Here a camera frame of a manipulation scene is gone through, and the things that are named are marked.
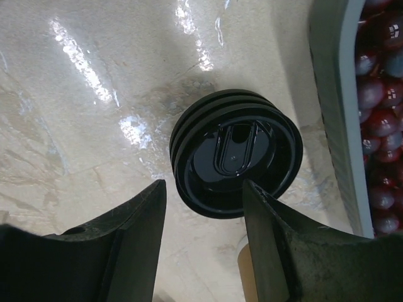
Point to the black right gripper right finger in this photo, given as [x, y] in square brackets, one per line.
[296, 258]

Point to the grey fruit tray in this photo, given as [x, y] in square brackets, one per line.
[332, 34]

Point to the open brown paper cup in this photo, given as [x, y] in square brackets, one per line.
[246, 270]

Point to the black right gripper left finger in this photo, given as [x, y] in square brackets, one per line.
[112, 257]

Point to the bunch of dark red grapes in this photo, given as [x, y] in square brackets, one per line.
[378, 68]

